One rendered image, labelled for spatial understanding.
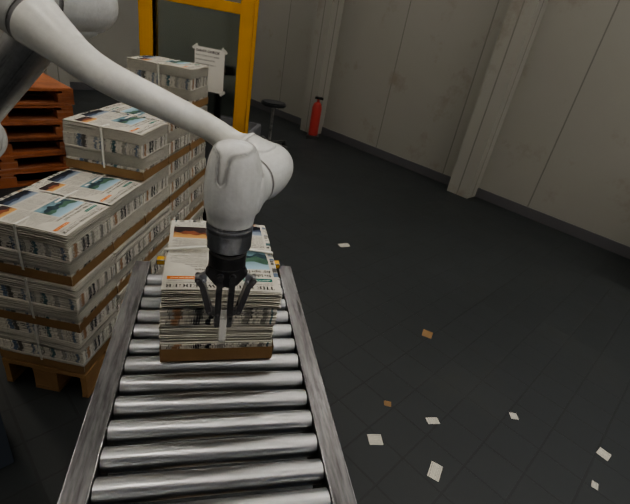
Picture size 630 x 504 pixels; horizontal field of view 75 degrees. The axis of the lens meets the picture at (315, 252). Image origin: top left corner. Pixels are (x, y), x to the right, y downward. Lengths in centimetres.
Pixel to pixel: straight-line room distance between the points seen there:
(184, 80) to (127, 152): 65
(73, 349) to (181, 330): 99
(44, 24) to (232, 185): 43
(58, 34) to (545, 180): 520
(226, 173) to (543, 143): 504
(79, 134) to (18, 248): 65
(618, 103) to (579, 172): 75
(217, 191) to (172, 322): 43
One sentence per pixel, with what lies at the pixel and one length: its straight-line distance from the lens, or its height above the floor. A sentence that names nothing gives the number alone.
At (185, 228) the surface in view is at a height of 103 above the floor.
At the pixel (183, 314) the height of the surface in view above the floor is 95.
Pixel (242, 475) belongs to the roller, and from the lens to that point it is 96.
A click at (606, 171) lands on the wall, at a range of 545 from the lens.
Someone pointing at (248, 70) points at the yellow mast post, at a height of 128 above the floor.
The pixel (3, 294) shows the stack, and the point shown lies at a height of 49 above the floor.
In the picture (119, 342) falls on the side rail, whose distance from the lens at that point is 123.
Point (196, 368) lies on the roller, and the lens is 116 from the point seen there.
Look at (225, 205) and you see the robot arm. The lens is 75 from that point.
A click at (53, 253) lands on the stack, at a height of 74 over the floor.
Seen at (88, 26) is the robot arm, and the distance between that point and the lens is 113.
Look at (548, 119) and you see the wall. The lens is 557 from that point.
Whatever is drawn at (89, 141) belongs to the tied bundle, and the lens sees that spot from 222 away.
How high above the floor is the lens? 161
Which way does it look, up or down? 28 degrees down
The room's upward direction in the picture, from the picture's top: 11 degrees clockwise
